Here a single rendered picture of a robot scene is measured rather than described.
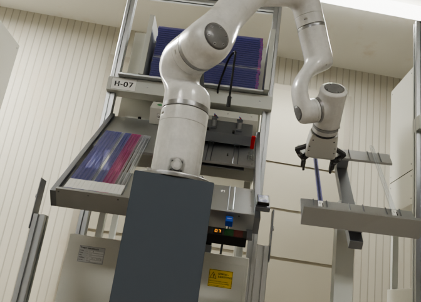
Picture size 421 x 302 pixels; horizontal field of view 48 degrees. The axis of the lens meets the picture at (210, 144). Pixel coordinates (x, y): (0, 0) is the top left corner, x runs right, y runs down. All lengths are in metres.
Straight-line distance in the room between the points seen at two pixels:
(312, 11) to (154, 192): 0.81
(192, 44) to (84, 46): 3.93
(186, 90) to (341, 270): 0.82
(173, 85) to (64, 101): 3.71
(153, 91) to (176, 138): 1.13
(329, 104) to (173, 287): 0.75
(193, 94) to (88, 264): 0.96
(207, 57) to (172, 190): 0.34
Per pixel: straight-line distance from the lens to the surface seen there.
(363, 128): 5.14
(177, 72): 1.26
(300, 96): 1.46
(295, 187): 4.66
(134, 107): 2.39
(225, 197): 1.66
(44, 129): 4.78
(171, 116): 1.14
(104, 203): 1.61
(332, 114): 1.50
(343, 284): 1.64
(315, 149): 1.59
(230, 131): 2.03
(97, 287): 1.89
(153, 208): 1.04
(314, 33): 1.54
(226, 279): 1.85
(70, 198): 1.64
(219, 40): 1.18
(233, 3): 1.35
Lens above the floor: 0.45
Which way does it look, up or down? 18 degrees up
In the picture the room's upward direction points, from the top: 8 degrees clockwise
